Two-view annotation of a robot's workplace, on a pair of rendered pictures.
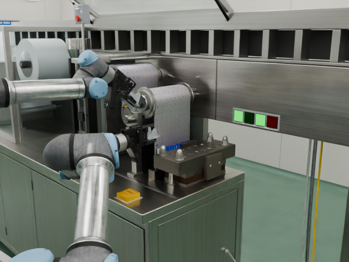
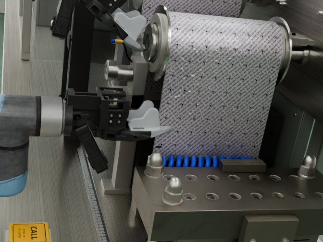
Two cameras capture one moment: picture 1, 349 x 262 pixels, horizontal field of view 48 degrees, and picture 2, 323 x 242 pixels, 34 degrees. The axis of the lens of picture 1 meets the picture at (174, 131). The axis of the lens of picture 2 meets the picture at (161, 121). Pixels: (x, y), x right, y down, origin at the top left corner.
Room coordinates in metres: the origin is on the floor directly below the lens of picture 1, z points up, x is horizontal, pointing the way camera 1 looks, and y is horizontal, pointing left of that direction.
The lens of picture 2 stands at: (0.88, -0.35, 1.50)
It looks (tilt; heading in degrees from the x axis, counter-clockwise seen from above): 22 degrees down; 27
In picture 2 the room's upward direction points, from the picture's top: 9 degrees clockwise
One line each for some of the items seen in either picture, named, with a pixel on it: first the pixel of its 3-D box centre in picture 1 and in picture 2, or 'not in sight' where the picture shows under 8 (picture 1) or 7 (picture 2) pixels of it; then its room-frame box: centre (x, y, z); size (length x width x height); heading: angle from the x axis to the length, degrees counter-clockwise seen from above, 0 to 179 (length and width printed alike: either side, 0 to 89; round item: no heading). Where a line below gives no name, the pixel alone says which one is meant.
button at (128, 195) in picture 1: (128, 195); (29, 238); (1.49, 0.19, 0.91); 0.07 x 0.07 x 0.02; 45
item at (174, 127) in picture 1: (172, 129); (213, 121); (1.81, 0.01, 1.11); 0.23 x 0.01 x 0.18; 135
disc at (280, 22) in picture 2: (182, 96); (272, 52); (1.95, -0.04, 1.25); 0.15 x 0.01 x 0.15; 45
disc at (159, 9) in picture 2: (145, 102); (158, 43); (1.77, 0.14, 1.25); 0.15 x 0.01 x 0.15; 45
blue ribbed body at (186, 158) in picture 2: (175, 147); (208, 164); (1.80, -0.01, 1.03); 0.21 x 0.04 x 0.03; 135
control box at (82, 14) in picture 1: (80, 14); not in sight; (2.18, 0.50, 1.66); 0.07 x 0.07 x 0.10; 55
